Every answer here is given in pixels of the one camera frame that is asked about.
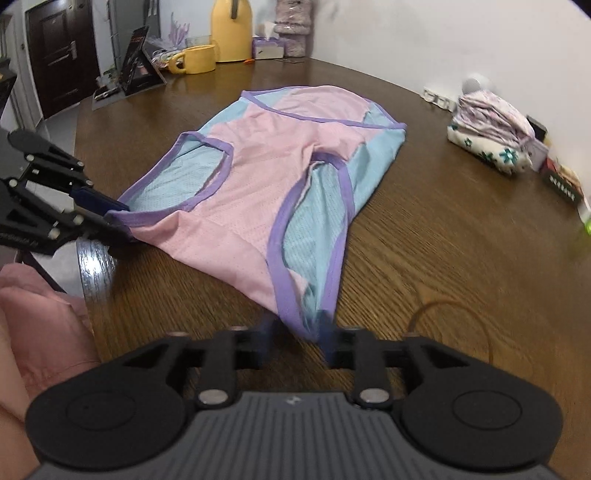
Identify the pink blue purple garment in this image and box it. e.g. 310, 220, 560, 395
105, 84, 408, 343

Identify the folded green flower cloth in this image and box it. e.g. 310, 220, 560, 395
446, 124, 534, 175

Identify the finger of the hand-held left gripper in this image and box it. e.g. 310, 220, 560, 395
7, 129, 132, 215
0, 179, 141, 257

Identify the green spray bottle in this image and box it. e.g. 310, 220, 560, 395
573, 203, 591, 241

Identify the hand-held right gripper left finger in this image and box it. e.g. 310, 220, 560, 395
117, 318, 284, 411

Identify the dark brown door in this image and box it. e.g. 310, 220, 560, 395
25, 0, 100, 121

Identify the red and green box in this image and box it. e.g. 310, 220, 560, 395
540, 159, 585, 206

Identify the black picture stand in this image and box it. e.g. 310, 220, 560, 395
119, 25, 167, 96

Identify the black box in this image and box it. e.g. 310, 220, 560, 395
526, 115, 549, 141

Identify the thin brown cable loop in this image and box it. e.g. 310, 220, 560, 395
409, 300, 492, 365

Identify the folded pink floral cloth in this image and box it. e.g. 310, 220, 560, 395
451, 90, 536, 151

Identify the purple coral ornament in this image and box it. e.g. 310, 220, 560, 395
168, 11, 190, 47

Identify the person's pink clothing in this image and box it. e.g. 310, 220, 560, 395
0, 262, 101, 480

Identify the pink textured vase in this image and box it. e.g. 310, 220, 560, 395
276, 0, 315, 58

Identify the small floral jar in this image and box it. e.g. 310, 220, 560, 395
531, 138, 552, 171

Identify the purple tissue box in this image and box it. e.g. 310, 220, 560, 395
252, 22, 284, 60

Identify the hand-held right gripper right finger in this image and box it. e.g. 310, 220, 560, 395
318, 314, 467, 411

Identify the yellow mug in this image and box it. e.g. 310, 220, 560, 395
167, 44, 217, 75

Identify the white phone holder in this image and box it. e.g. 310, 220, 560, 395
422, 85, 458, 110

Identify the yellow thermos jug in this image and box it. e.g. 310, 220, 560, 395
211, 0, 254, 63

